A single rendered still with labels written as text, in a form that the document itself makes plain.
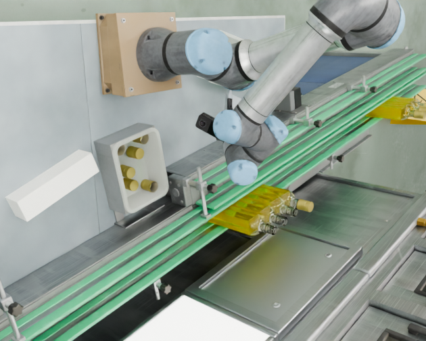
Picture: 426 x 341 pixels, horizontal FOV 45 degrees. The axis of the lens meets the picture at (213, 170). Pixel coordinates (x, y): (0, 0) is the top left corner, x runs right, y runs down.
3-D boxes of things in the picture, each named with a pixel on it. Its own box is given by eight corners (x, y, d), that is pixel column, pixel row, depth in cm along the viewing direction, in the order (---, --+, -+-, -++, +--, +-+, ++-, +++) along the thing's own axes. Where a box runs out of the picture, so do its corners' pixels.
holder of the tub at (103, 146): (113, 224, 157) (129, 231, 152) (93, 141, 146) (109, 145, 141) (153, 201, 168) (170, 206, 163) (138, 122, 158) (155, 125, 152)
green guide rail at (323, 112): (192, 183, 161) (211, 189, 156) (191, 180, 161) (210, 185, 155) (413, 55, 275) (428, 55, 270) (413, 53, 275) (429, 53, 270)
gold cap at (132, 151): (124, 148, 153) (134, 150, 150) (133, 144, 155) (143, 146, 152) (127, 159, 154) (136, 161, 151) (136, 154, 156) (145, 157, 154)
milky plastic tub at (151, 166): (109, 210, 155) (128, 216, 149) (93, 141, 146) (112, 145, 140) (151, 187, 166) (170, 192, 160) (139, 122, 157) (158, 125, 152)
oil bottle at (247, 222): (205, 221, 170) (257, 238, 156) (203, 206, 168) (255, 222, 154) (216, 214, 174) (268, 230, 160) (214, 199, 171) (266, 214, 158)
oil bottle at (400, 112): (362, 116, 243) (422, 123, 225) (362, 105, 241) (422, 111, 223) (368, 112, 247) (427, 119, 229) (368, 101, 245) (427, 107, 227)
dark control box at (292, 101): (274, 109, 210) (291, 111, 205) (272, 91, 207) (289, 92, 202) (285, 103, 216) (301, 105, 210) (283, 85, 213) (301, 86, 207)
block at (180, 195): (170, 203, 165) (185, 208, 161) (165, 177, 161) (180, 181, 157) (178, 199, 167) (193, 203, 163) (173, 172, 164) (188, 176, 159)
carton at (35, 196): (5, 197, 129) (17, 202, 125) (78, 149, 143) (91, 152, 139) (15, 216, 132) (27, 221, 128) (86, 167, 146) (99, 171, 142)
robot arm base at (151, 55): (133, 27, 139) (159, 24, 132) (173, 28, 150) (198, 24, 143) (138, 83, 142) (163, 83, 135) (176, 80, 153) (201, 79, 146)
